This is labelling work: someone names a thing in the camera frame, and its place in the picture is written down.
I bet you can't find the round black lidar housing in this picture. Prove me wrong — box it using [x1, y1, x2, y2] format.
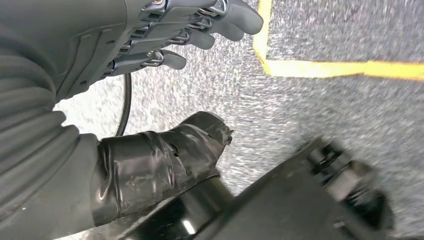
[125, 175, 234, 240]

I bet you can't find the yellow floor tape square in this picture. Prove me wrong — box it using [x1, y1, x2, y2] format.
[252, 0, 424, 83]

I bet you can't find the black base caster wheel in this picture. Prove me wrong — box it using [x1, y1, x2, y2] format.
[306, 139, 397, 233]

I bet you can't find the black floor cable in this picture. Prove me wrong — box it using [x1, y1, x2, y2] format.
[114, 72, 133, 137]

